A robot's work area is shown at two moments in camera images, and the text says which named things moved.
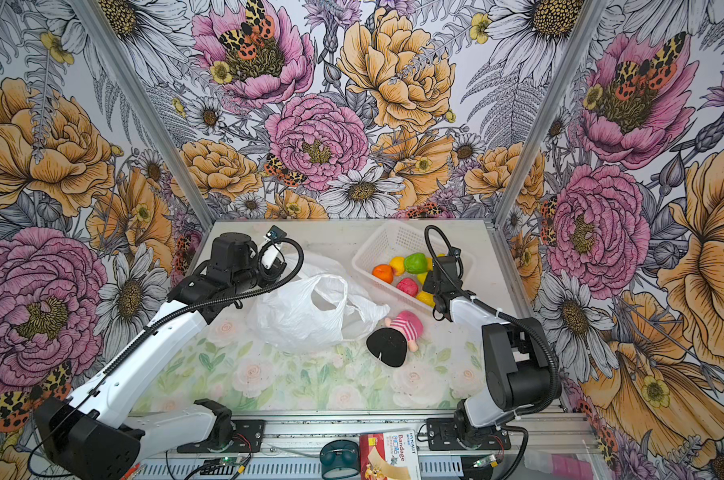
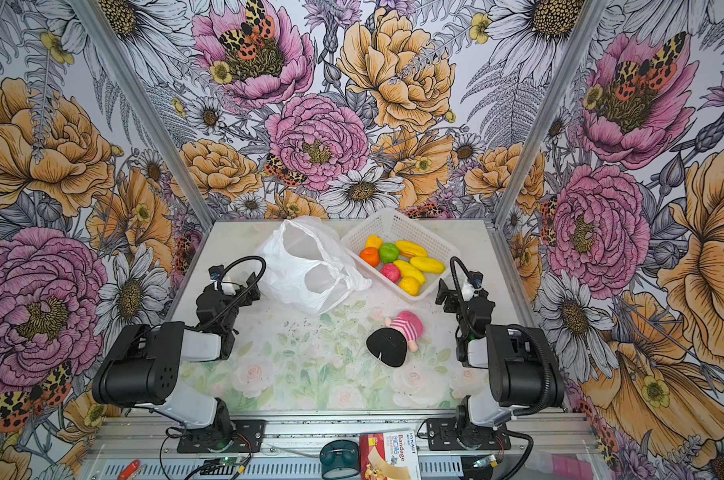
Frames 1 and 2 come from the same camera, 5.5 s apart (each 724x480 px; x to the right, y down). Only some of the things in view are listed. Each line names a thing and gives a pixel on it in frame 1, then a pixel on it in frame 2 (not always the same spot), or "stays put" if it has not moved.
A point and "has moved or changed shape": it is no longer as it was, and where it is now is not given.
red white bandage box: (389, 456) stays put
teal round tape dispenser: (340, 459) stays put
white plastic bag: (321, 306) has moved or changed shape
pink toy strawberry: (408, 286) → (391, 272)
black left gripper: (273, 273) → (255, 295)
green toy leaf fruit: (415, 263) → (389, 253)
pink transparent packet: (559, 466) stays put
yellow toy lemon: (426, 298) → (409, 285)
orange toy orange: (383, 272) → (371, 255)
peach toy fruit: (398, 264) → (374, 241)
